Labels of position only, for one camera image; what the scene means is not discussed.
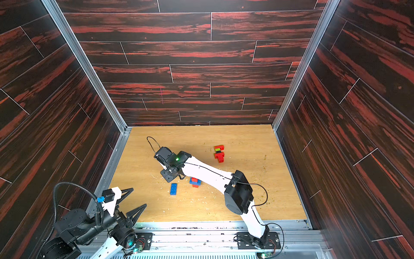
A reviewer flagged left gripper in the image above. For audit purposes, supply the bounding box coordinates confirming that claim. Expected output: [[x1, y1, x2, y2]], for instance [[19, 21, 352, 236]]
[[77, 188, 146, 246]]

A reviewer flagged long blue lego brick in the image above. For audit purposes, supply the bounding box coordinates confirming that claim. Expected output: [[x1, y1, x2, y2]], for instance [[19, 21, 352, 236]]
[[189, 180, 201, 186], [170, 183, 177, 196]]

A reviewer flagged long red lego brick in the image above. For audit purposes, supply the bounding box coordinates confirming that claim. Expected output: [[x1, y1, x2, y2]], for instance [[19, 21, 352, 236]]
[[214, 145, 224, 151], [214, 152, 225, 163]]

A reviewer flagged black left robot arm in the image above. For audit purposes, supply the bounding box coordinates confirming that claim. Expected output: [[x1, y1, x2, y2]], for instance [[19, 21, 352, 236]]
[[37, 187, 147, 259]]

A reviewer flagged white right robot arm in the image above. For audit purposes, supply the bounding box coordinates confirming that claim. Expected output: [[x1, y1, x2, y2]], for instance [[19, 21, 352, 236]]
[[154, 154, 270, 249]]

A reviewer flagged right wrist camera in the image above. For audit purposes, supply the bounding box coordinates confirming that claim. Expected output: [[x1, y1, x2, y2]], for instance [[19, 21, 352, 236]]
[[154, 147, 176, 170]]

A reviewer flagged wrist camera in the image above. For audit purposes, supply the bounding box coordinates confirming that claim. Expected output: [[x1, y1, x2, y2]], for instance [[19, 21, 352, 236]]
[[97, 187, 122, 210], [154, 147, 176, 170]]

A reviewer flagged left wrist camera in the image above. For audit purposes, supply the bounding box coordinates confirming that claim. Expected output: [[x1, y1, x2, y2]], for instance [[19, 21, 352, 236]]
[[97, 187, 122, 210]]

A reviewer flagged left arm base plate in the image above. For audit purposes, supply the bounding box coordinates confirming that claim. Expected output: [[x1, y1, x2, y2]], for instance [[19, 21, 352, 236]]
[[133, 233, 154, 253]]

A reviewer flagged black right camera cable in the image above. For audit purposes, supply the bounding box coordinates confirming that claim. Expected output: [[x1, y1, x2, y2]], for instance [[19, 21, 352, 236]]
[[146, 136, 162, 154]]

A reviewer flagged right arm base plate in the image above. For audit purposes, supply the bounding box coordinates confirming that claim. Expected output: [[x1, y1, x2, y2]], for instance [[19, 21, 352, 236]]
[[234, 232, 281, 250]]

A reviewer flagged aluminium front rail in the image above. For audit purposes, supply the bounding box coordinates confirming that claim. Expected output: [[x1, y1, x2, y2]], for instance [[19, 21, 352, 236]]
[[64, 220, 327, 259]]

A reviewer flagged aluminium corner post left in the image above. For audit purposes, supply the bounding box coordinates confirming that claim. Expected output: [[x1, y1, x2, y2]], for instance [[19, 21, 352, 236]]
[[42, 0, 131, 134]]

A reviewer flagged aluminium corner post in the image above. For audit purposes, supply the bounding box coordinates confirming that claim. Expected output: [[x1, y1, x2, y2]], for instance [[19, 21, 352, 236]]
[[272, 0, 340, 136], [42, 0, 131, 134]]

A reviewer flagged aluminium corner post right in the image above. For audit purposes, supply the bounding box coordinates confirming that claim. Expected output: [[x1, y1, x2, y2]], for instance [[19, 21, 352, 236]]
[[272, 0, 340, 136]]

